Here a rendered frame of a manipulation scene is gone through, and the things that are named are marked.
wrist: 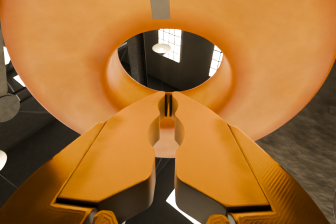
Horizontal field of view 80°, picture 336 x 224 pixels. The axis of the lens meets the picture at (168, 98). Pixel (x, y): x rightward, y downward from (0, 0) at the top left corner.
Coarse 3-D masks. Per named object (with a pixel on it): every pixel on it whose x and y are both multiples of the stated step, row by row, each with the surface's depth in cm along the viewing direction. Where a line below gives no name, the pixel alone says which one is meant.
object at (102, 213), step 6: (102, 210) 6; (108, 210) 6; (96, 216) 5; (102, 216) 5; (108, 216) 5; (114, 216) 5; (210, 216) 6; (216, 216) 6; (222, 216) 6; (96, 222) 5; (102, 222) 5; (108, 222) 5; (114, 222) 5; (210, 222) 5; (216, 222) 5; (222, 222) 5; (228, 222) 5
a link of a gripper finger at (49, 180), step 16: (96, 128) 9; (80, 144) 8; (48, 160) 7; (64, 160) 7; (80, 160) 7; (32, 176) 7; (48, 176) 7; (64, 176) 7; (16, 192) 6; (32, 192) 6; (48, 192) 6; (0, 208) 6; (16, 208) 6; (32, 208) 6; (48, 208) 6; (64, 208) 6; (80, 208) 6; (96, 208) 6
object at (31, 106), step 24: (120, 48) 993; (24, 96) 957; (24, 120) 855; (48, 120) 837; (0, 144) 771; (24, 144) 772; (48, 144) 774; (24, 168) 704; (168, 168) 711; (0, 192) 646; (168, 192) 653; (144, 216) 603; (168, 216) 604
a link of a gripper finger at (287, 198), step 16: (240, 144) 8; (256, 144) 8; (256, 160) 7; (272, 160) 7; (256, 176) 7; (272, 176) 7; (288, 176) 7; (272, 192) 6; (288, 192) 6; (304, 192) 6; (272, 208) 6; (288, 208) 6; (304, 208) 6
